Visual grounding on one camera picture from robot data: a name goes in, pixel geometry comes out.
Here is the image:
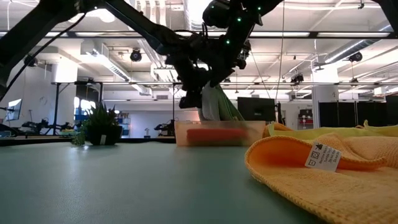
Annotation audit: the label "green table mat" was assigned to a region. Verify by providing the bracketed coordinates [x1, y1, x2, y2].
[0, 141, 326, 224]

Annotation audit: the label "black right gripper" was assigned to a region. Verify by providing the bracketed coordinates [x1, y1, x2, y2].
[209, 24, 253, 88]

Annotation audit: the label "black overhead rig beam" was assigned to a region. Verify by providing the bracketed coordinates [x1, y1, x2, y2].
[0, 30, 398, 40]

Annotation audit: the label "black background rig frame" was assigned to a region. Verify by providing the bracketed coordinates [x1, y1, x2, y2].
[172, 82, 220, 122]

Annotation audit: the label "black partition panels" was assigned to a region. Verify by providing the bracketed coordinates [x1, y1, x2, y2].
[318, 95, 398, 130]

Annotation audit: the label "pink microfiber towel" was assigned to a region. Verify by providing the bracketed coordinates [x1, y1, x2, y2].
[186, 128, 250, 145]

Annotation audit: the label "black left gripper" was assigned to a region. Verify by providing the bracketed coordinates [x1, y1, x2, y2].
[169, 43, 212, 110]

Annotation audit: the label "black background stand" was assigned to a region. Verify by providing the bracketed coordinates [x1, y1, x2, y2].
[51, 81, 103, 134]

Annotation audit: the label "orange towel with care label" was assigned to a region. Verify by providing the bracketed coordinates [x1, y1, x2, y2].
[244, 133, 398, 224]

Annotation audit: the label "sage green microfiber towel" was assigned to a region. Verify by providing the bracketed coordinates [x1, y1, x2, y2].
[198, 82, 246, 122]

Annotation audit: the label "red white storage rack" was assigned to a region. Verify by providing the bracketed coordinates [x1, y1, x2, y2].
[297, 108, 314, 131]

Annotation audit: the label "background desk monitor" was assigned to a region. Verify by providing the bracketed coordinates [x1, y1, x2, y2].
[6, 98, 23, 122]

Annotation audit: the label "black computer monitor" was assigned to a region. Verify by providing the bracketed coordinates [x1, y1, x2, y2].
[237, 96, 276, 123]

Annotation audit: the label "small potted green plant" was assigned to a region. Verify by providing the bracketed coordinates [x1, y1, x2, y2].
[71, 102, 123, 147]

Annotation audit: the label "black ceiling spotlight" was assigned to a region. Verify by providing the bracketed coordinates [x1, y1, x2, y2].
[129, 49, 143, 62]
[24, 54, 39, 68]
[348, 51, 363, 63]

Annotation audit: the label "yellow microfiber towel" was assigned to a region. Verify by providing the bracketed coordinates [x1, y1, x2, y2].
[264, 119, 398, 141]

